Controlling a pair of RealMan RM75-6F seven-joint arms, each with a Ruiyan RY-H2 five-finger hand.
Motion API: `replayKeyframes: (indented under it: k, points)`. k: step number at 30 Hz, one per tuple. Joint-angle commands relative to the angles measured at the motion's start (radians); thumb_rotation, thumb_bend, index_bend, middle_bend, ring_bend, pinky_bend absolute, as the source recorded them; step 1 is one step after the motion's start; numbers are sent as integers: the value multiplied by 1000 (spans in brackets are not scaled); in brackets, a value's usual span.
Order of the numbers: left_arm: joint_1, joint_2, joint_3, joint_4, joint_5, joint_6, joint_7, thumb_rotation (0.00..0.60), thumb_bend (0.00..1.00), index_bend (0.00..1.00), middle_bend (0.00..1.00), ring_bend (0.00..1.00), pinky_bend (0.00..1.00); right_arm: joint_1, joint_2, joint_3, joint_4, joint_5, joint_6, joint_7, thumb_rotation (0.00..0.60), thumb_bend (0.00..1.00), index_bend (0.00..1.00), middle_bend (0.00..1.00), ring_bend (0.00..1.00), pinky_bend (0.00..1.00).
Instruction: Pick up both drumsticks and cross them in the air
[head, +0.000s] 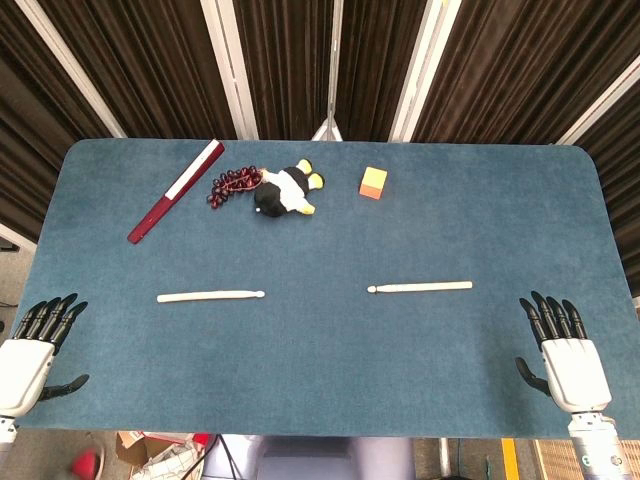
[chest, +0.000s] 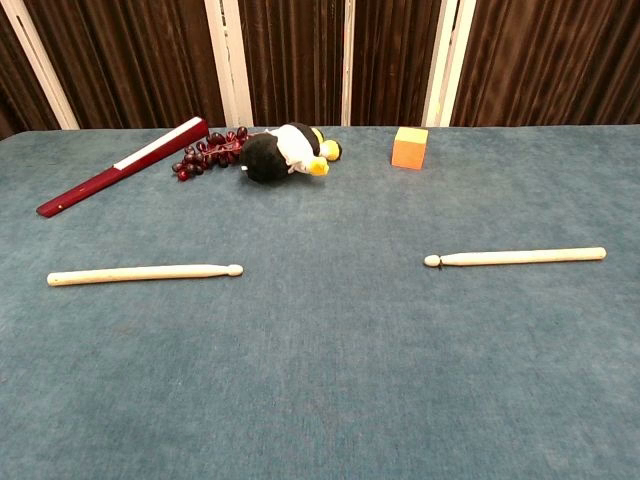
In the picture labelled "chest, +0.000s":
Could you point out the dark red folded fan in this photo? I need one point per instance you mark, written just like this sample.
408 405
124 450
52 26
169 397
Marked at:
100 177

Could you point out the black white penguin plush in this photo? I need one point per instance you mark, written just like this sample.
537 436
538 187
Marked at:
272 155

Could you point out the blue velvet table cloth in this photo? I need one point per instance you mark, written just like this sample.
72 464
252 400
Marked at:
320 340

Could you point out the thin white frame post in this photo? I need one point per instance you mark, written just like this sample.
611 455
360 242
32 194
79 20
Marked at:
348 60

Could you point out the dark red grape bunch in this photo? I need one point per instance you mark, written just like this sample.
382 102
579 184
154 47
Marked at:
210 152

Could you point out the pale wooden drumstick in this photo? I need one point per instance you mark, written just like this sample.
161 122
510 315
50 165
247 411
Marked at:
520 256
140 273

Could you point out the orange yellow foam cube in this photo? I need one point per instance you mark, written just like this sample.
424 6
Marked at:
409 150

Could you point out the brown velvet curtain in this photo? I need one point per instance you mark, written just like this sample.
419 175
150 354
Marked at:
135 60
295 60
15 95
550 60

